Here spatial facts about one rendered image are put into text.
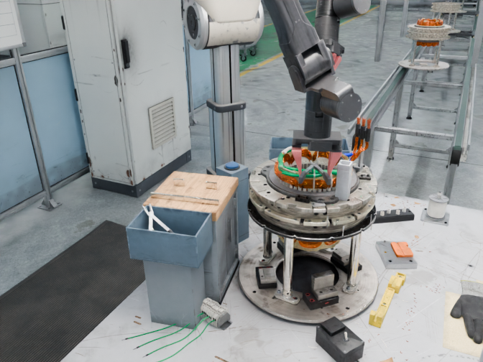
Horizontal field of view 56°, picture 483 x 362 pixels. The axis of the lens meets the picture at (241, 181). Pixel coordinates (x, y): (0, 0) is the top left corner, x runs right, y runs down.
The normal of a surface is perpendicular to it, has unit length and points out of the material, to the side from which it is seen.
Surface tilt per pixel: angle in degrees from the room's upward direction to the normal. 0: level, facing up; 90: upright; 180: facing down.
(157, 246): 90
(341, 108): 88
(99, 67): 90
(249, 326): 0
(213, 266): 90
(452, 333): 0
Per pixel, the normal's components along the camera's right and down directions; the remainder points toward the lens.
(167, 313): -0.26, 0.43
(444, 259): -0.02, -0.90
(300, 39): 0.37, 0.20
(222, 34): 0.44, 0.68
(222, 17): 0.46, 0.38
